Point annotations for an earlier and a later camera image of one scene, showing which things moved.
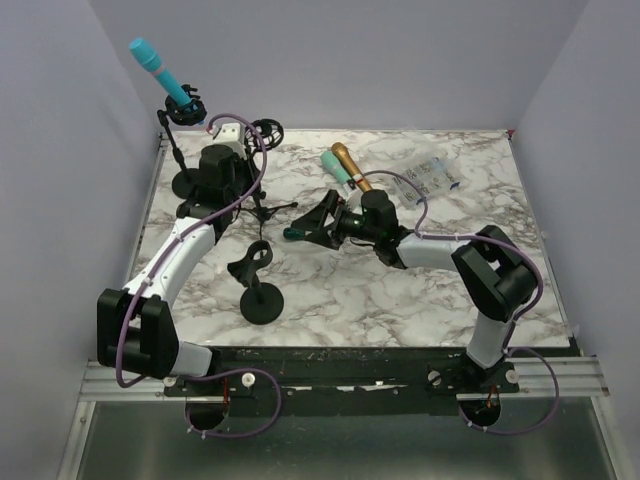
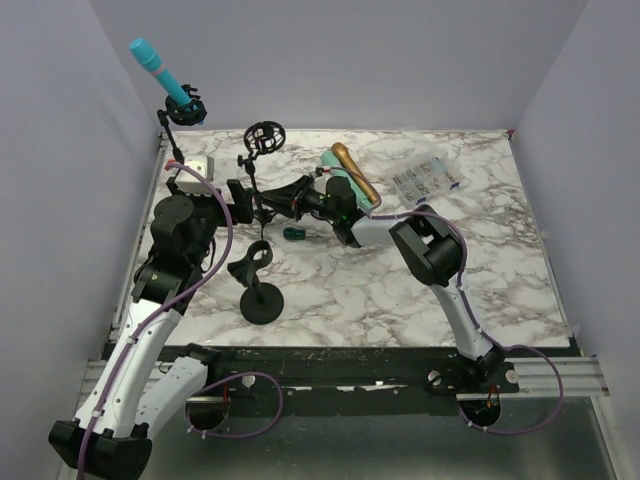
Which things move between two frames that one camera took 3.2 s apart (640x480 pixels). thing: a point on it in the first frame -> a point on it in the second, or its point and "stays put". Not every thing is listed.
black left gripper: (246, 167) -> (241, 210)
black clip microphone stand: (249, 271) stays put
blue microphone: (150, 59) stays put
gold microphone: (341, 153) stays put
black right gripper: (315, 220) -> (289, 200)
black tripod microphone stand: (262, 135) stays put
